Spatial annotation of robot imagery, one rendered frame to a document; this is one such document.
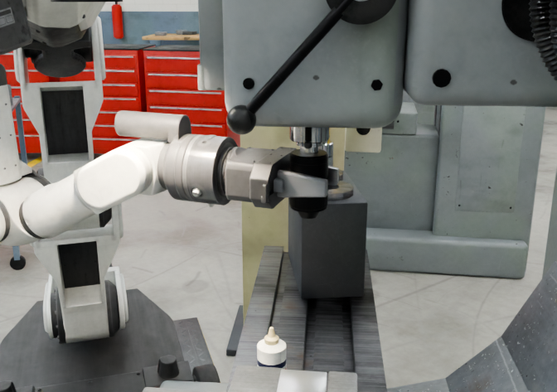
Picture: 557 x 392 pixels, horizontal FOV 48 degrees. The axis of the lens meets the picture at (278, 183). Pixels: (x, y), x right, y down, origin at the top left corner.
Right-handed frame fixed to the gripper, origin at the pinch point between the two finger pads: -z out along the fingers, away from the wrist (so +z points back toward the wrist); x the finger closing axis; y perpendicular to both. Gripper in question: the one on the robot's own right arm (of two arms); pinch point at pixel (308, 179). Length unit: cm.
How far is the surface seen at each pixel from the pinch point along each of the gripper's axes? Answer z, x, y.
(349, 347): -1.8, 19.0, 33.9
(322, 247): 6.6, 31.6, 22.2
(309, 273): 8.7, 30.6, 27.2
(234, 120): 3.2, -15.2, -10.0
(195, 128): 222, 404, 90
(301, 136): 0.3, -2.4, -5.9
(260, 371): 2.6, -9.9, 21.5
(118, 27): 535, 774, 30
